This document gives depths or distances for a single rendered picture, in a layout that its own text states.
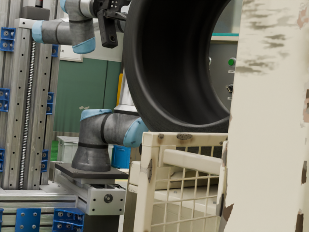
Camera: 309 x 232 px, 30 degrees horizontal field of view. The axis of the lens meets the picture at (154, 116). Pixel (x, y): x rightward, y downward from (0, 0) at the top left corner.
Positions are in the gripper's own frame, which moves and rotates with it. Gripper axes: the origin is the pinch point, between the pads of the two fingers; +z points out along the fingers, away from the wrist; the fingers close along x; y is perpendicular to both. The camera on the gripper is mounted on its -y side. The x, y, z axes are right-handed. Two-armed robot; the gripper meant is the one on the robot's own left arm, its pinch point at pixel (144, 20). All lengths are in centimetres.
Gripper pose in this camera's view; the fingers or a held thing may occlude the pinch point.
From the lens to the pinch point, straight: 161.6
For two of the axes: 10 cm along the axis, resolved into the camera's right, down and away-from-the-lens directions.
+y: 2.0, -9.7, -1.2
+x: 6.8, 0.4, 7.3
